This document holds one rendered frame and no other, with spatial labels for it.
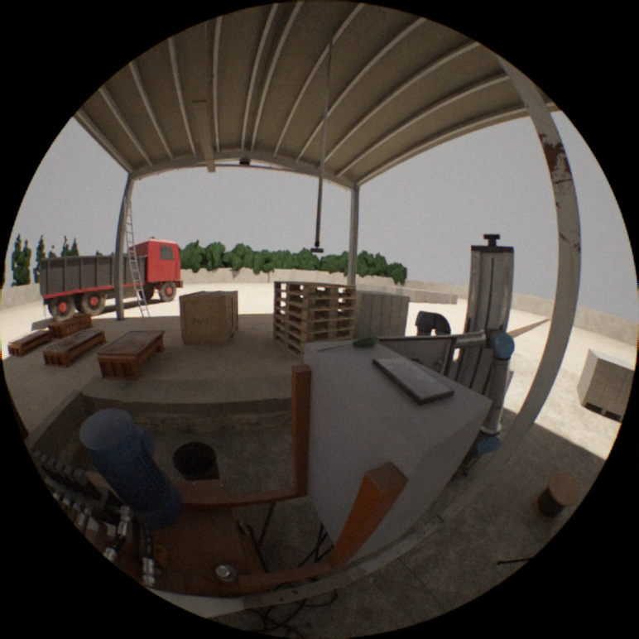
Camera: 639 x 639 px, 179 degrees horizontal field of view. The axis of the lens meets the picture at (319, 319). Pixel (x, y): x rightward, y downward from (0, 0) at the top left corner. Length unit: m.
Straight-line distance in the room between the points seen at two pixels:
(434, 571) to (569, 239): 1.61
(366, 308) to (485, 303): 2.38
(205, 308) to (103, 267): 6.01
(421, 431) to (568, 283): 0.51
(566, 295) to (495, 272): 1.05
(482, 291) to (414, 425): 1.43
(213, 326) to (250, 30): 4.86
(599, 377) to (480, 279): 3.65
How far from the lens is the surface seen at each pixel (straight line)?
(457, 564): 1.67
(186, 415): 2.08
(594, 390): 4.79
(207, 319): 3.30
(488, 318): 1.62
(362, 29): 3.99
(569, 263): 0.63
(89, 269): 8.42
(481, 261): 1.65
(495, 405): 1.29
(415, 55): 4.11
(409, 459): 0.26
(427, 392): 0.34
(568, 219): 0.64
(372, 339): 0.54
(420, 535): 1.35
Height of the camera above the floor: 1.42
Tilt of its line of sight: 11 degrees down
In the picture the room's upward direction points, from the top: 3 degrees clockwise
